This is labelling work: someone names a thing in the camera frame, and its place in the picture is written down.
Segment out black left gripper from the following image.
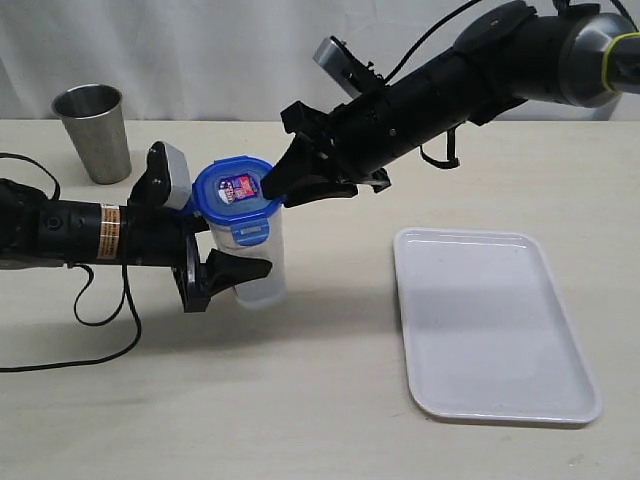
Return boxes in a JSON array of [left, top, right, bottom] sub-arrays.
[[119, 204, 272, 313]]

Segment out stainless steel cup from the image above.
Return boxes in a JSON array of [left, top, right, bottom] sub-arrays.
[[51, 83, 132, 185]]

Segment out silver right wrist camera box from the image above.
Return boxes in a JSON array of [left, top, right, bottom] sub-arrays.
[[313, 36, 383, 99]]

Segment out white rectangular tray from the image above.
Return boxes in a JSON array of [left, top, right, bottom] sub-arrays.
[[393, 227, 602, 427]]

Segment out blue container lid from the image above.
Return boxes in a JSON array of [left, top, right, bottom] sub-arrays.
[[192, 155, 283, 251]]

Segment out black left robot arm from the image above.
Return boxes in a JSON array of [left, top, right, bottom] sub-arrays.
[[1, 179, 272, 313]]

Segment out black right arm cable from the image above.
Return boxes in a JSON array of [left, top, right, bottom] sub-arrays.
[[384, 0, 640, 171]]

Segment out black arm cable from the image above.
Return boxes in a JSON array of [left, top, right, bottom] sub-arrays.
[[384, 0, 640, 171], [0, 152, 144, 372]]

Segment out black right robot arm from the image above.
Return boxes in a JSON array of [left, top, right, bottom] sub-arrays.
[[261, 1, 639, 208]]

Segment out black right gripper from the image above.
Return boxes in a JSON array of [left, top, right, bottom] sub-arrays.
[[261, 92, 395, 208]]

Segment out clear plastic tall container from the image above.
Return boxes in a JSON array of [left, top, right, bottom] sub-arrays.
[[208, 207, 286, 309]]

